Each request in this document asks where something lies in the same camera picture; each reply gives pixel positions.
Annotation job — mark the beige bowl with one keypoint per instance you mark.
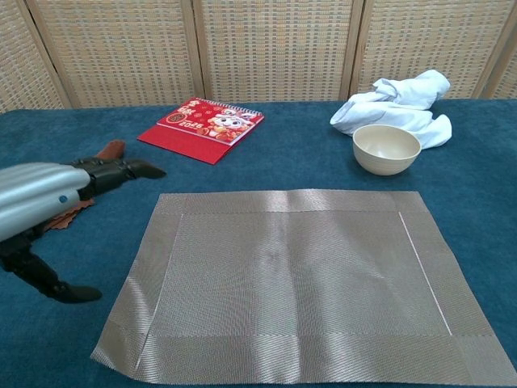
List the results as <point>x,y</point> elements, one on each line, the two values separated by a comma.
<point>383,155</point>

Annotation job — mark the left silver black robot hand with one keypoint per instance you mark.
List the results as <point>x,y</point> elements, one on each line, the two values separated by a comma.
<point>32,190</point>

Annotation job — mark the beige woven placemat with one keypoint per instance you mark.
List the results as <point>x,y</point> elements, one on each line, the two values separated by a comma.
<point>291,283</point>

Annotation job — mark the red desk calendar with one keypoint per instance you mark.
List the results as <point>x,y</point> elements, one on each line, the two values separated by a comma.
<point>190,139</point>

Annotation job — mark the woven bamboo folding screen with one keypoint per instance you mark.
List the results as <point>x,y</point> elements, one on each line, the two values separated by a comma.
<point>274,48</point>

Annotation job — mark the brown cloth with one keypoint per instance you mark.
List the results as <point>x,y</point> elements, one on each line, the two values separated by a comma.
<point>113,148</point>

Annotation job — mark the white crumpled cloth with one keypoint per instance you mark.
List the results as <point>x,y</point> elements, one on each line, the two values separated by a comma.
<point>387,109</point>

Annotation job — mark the teal table cover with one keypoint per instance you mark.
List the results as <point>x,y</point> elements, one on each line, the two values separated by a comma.
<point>60,343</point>

